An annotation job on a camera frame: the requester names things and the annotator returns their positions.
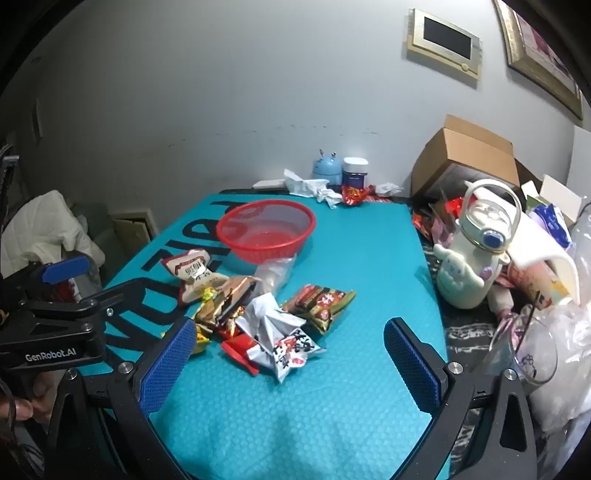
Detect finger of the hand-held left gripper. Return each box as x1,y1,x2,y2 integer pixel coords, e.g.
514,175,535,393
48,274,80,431
23,255,91,303
21,278,155,343

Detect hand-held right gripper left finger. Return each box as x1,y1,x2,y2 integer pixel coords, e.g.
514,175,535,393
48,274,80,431
44,318,198,480

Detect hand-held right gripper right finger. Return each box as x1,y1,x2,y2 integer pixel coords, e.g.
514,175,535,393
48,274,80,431
383,316,540,480

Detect yellow candy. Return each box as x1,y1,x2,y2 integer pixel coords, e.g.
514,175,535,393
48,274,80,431
191,325,211,354

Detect brown gold snack packet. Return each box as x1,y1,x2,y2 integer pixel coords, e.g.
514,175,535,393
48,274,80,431
194,276,259,328

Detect white red snack packet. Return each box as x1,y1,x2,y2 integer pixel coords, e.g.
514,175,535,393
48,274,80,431
161,249,229,308

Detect silver white packet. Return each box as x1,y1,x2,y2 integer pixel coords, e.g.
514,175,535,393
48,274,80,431
235,293,301,352

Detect dark red gold snack packet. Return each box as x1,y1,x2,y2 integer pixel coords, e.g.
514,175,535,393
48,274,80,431
281,285,357,334

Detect white packet black red print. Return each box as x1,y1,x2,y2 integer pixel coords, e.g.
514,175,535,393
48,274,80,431
247,330,326,383

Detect clear zip bag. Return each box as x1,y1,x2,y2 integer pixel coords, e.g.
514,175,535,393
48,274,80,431
253,254,296,294

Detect red plastic basket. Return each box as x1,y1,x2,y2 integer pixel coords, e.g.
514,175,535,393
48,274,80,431
217,200,317,265

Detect person's left hand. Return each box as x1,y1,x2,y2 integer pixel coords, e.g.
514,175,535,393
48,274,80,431
0,371,60,432

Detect white quilted jacket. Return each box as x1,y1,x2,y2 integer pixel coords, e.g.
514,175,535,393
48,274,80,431
0,190,105,278

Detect teal bubble mat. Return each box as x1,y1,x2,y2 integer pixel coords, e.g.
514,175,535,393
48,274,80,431
99,194,451,480

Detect cream cartoon water bottle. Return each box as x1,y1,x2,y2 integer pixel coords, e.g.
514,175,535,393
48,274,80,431
433,180,522,310

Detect clear glass cup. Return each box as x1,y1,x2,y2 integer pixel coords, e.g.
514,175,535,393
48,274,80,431
489,302,559,386

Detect pile of red packets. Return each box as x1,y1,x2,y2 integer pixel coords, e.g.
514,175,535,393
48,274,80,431
413,196,465,245

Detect pink printed cup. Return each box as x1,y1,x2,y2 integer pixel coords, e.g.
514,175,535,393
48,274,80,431
508,265,568,305

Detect clear plastic bag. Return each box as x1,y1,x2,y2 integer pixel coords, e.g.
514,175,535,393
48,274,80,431
531,302,591,432

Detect white plastic pitcher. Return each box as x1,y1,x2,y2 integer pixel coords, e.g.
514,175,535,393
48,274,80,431
508,240,580,305

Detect red gold candy wrapper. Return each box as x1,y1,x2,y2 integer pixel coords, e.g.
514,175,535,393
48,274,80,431
341,184,376,208

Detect blue white printed bag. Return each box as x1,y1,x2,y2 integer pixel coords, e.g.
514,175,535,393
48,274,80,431
529,203,573,250

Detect dark blue jar white lid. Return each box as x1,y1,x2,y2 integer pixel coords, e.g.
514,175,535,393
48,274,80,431
342,157,370,189

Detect crumpled white tissue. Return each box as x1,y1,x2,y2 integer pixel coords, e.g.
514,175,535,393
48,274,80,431
283,169,345,208

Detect blue deer humidifier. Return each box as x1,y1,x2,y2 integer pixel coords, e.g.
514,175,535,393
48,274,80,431
311,149,343,185

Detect brown cardboard box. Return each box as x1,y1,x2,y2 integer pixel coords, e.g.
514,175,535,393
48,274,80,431
411,114,522,199

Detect small white carton box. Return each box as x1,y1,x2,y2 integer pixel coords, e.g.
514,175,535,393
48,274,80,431
522,174,585,222

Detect gold framed picture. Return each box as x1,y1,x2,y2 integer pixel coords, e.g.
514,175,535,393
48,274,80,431
493,0,585,121

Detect beige wall hatch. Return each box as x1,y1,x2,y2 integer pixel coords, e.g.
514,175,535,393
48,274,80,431
111,208,160,250

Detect black power cable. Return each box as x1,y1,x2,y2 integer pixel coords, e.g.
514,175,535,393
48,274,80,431
573,200,591,234

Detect wall intercom panel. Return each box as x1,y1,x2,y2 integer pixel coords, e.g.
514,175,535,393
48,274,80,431
406,8,483,79

